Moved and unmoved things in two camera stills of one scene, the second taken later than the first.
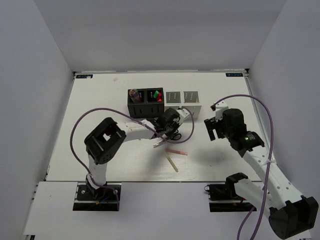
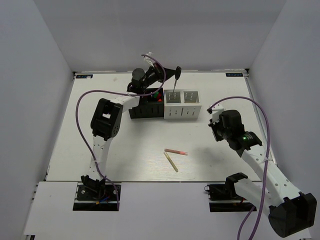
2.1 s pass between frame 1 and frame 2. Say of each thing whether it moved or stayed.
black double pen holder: stayed
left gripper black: moved
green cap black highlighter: stayed
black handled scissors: moved
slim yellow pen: stayed
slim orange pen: stayed
